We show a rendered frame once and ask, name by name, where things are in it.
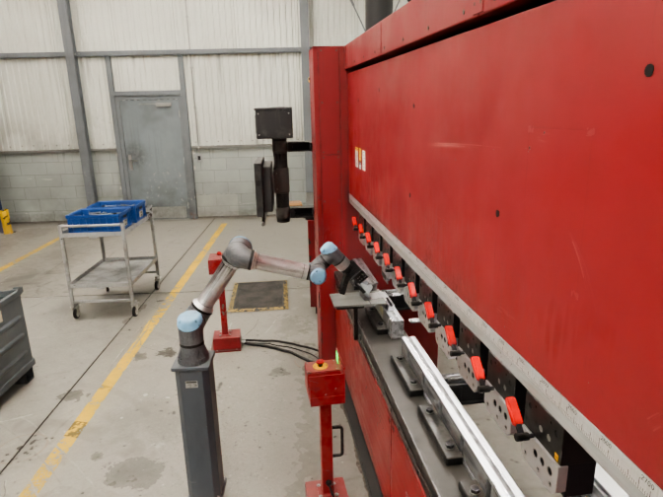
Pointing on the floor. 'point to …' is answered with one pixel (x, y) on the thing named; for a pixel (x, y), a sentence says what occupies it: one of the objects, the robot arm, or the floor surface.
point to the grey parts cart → (130, 266)
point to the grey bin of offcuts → (14, 341)
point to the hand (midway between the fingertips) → (366, 295)
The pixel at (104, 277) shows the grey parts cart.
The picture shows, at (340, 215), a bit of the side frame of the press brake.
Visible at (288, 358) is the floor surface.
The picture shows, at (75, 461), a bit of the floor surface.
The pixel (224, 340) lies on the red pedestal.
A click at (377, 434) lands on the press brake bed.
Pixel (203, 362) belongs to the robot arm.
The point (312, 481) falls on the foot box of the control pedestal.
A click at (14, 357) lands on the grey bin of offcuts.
